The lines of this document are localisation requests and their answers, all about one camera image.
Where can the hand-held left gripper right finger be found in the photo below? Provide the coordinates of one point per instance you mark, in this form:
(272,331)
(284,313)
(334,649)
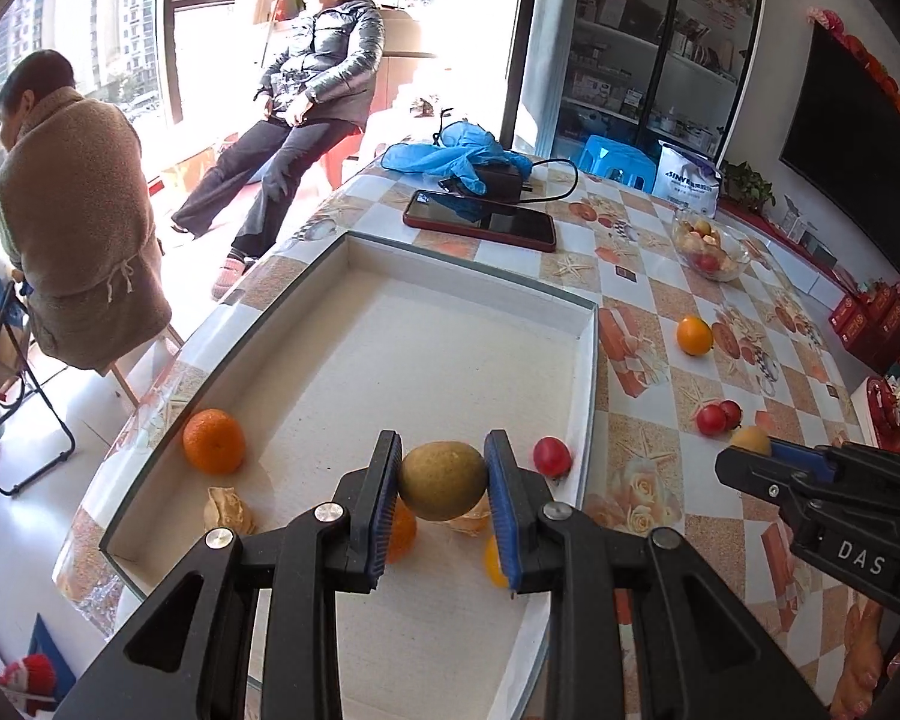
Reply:
(504,517)

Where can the person's right hand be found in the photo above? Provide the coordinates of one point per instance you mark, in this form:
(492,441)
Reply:
(862,660)

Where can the glass door cabinet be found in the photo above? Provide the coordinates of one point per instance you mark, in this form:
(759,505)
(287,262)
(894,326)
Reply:
(645,37)

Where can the black folding chair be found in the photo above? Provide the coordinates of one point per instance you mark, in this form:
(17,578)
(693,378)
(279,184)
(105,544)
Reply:
(45,395)

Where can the black power adapter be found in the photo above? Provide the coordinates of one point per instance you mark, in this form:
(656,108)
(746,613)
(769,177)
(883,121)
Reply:
(495,181)

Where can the red garland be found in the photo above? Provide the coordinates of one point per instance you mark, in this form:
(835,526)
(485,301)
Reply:
(859,52)

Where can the red plastic stool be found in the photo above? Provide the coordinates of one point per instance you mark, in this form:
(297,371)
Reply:
(343,154)

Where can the blue plastic stool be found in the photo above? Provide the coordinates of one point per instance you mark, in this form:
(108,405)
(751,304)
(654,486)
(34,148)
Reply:
(607,157)

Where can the smartphone with red case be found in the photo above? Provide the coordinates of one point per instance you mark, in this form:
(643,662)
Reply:
(480,219)

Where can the white printed bag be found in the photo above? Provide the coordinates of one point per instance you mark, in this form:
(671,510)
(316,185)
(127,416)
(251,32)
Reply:
(686,176)

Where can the red snack box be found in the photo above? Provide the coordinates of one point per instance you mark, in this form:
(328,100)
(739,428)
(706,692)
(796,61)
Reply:
(896,412)

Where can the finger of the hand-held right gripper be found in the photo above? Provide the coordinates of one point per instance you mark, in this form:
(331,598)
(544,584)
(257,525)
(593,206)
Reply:
(757,484)
(802,457)

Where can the wooden stool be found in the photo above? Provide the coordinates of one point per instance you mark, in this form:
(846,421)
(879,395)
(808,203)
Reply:
(124,386)

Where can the blue cloth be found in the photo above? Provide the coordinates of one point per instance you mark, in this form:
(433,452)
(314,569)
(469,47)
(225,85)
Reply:
(450,154)

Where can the red and white plush toy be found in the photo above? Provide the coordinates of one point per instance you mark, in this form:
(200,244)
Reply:
(30,676)

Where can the black television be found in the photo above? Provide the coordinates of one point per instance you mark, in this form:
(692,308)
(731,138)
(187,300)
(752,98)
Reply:
(855,157)

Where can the smooth orange with stem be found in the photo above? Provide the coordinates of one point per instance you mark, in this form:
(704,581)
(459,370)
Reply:
(495,562)

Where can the red tomato in bowl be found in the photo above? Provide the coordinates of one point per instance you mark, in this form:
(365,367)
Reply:
(709,262)

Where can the brown round fruit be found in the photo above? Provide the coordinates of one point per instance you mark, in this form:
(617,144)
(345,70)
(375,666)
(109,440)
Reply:
(442,480)
(750,439)

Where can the round textured orange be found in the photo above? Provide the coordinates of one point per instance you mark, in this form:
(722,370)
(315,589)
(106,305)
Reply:
(214,441)

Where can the white shallow box tray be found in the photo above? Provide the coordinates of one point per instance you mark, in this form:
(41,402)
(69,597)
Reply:
(420,360)

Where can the stack of red gift boxes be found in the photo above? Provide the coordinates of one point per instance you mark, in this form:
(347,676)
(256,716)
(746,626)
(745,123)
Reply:
(870,319)

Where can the potted green plant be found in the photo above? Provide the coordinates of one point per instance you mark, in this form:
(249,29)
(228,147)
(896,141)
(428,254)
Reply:
(746,184)

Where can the glass fruit bowl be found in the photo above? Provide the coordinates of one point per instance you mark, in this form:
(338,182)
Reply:
(731,259)

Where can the small red tomato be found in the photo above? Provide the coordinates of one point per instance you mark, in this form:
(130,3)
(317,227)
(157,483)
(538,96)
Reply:
(711,420)

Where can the dark red tomato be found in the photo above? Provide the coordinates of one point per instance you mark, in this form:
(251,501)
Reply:
(733,412)

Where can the large textured orange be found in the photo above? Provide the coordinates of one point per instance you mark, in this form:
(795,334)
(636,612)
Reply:
(403,532)

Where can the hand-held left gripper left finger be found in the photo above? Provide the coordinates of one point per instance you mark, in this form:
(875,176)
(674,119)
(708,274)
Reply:
(382,517)

